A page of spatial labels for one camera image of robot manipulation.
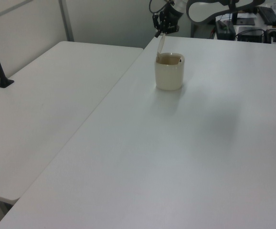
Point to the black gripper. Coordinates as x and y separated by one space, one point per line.
169 21

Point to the cream trash bin with lid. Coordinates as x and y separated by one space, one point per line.
169 76

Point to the green and black device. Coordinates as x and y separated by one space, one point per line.
226 32

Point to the black monitor stand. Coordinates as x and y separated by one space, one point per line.
245 22

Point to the black electronics box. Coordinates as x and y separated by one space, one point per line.
250 35

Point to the black keyboard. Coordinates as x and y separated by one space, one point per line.
270 15

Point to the small black device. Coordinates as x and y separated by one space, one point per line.
271 35

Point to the white side table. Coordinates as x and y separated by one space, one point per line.
45 107

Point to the grey metal partition post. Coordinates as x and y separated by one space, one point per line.
66 21

